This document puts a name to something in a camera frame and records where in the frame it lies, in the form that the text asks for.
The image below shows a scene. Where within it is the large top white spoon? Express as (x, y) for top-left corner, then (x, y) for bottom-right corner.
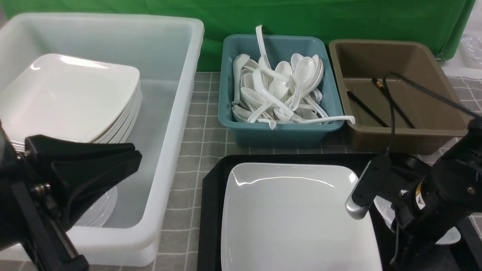
(290, 53), (318, 112)

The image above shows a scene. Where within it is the pile of white spoons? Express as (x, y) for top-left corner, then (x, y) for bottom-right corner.
(231, 53), (330, 130)

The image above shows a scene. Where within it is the large white plastic tub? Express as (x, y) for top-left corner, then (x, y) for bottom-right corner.
(1, 13), (204, 266)

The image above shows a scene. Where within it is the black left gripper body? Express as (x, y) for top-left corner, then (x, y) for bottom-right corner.
(1, 137), (90, 271)

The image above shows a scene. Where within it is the white spoon over bin edge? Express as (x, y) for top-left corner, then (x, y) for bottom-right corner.
(292, 115), (356, 125)

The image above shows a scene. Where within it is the green backdrop cloth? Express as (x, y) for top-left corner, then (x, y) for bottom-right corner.
(1, 0), (475, 72)

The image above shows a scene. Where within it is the white square rice plate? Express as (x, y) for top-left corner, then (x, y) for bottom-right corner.
(221, 163), (383, 271)

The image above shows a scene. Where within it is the black cable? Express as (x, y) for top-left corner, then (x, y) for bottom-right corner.
(382, 72), (482, 155)

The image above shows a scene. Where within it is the small white bowl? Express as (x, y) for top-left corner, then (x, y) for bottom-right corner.
(374, 196), (461, 245)

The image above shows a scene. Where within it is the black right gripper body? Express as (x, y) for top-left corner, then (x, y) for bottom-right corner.
(377, 152), (471, 271)

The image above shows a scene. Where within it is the teal plastic bin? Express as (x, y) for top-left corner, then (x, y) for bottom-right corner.
(218, 34), (344, 149)

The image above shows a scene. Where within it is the black chopstick gold tip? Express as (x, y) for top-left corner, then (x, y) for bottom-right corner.
(371, 78), (415, 129)

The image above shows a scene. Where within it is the upright white soup spoon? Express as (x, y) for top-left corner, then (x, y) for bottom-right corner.
(255, 25), (272, 69)

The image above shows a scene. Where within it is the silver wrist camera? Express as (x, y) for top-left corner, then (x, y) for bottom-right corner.
(345, 154), (392, 220)

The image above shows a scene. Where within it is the black serving tray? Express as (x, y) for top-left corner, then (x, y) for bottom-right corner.
(197, 153), (482, 271)

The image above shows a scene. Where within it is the grey checked tablecloth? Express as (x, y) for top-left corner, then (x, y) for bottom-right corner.
(15, 71), (482, 271)

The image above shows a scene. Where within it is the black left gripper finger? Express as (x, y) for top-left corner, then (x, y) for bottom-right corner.
(25, 134), (142, 229)

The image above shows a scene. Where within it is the brown plastic bin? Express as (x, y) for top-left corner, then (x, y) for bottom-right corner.
(329, 40), (470, 155)

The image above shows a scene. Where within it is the lower grey bowl stack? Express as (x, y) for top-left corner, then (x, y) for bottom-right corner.
(75, 187), (118, 227)

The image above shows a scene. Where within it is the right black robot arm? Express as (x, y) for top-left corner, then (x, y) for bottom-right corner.
(377, 117), (481, 271)

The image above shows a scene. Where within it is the lower white plate stack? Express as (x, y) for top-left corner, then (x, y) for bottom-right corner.
(1, 80), (142, 152)

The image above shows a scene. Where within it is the top stacked white square plate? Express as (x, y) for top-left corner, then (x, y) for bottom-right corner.
(0, 53), (140, 143)

